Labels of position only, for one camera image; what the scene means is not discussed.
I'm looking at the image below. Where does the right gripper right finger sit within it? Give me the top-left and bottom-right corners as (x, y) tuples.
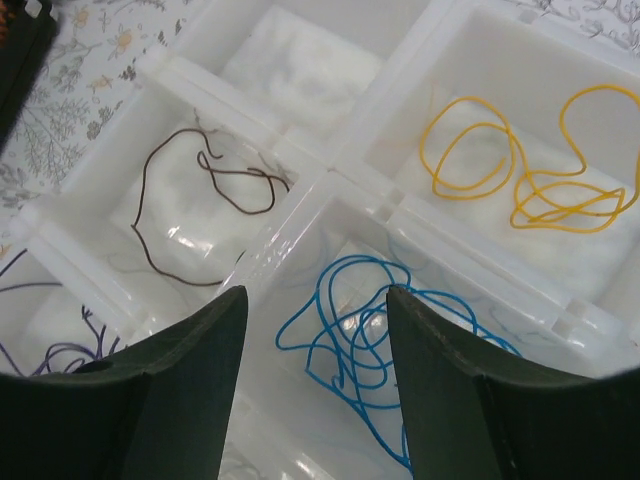
(386, 287), (639, 479)

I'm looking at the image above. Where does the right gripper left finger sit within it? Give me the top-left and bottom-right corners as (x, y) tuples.
(1, 286), (248, 479)

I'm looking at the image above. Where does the thin purple wire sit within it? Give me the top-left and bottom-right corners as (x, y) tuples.
(0, 248), (121, 377)

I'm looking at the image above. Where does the thin blue wire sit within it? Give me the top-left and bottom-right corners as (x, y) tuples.
(273, 253), (523, 466)

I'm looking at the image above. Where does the thin dark wire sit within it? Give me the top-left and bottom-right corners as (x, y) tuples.
(130, 127), (291, 288)

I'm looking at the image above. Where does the white plastic compartment tray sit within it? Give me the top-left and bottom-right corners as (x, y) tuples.
(1, 1), (639, 479)

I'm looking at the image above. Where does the black poker chip case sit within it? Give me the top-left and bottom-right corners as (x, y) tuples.
(1, 0), (58, 148)

